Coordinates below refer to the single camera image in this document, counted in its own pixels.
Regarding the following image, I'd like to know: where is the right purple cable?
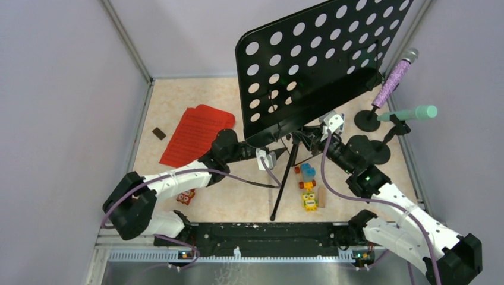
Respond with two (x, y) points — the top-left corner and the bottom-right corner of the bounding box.
(319, 129), (443, 285)

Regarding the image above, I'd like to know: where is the toy block car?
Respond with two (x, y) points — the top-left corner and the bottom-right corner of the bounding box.
(294, 163), (316, 191)

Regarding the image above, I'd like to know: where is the purple cable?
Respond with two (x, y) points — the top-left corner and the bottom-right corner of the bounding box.
(100, 155), (282, 272)
(319, 129), (443, 285)

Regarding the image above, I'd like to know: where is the purple glitter microphone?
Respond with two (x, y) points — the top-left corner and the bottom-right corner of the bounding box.
(372, 47), (419, 109)

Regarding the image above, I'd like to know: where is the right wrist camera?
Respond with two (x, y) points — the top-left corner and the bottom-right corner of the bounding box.
(318, 110), (345, 137)

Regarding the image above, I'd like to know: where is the yellow owl block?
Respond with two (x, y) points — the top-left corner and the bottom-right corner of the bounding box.
(301, 191), (318, 211)

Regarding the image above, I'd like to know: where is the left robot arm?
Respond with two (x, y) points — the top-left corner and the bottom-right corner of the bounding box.
(102, 129), (287, 246)

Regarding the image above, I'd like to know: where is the black music stand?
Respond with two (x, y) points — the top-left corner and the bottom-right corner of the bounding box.
(235, 0), (415, 222)

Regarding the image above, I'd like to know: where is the green microphone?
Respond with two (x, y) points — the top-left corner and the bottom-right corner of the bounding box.
(377, 105), (438, 122)

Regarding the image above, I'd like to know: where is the red sheet music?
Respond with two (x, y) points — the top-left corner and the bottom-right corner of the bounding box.
(159, 104), (236, 168)

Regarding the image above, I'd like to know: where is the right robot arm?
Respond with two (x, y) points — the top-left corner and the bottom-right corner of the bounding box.
(293, 126), (483, 284)

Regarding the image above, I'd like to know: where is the red owl block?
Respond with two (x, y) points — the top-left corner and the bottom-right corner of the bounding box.
(176, 189), (195, 205)

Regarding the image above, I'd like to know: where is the black round mic stand front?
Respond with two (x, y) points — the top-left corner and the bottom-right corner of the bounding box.
(371, 115), (411, 165)

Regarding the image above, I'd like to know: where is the black round mic stand rear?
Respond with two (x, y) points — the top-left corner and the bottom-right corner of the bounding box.
(354, 106), (381, 132)

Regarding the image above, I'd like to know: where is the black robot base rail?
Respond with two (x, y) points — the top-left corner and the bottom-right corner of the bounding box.
(175, 222), (378, 258)

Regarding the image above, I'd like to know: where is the dark brown small block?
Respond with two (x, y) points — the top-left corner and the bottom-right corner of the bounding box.
(152, 128), (166, 140)

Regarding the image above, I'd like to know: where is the wooden block near owl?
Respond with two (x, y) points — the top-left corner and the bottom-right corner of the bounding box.
(318, 186), (327, 208)

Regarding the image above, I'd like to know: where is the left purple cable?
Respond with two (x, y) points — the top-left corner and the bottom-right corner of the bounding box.
(100, 155), (282, 272)

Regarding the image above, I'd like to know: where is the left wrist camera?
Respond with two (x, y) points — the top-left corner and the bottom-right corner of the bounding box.
(256, 148), (277, 171)

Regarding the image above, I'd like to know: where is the black round mic stand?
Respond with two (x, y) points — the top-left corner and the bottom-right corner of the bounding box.
(354, 106), (381, 132)
(371, 115), (411, 165)

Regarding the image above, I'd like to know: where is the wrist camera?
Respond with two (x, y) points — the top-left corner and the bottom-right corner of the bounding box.
(256, 148), (277, 171)
(318, 110), (345, 137)

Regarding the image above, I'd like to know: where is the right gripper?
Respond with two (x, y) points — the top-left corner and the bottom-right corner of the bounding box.
(295, 124), (355, 175)

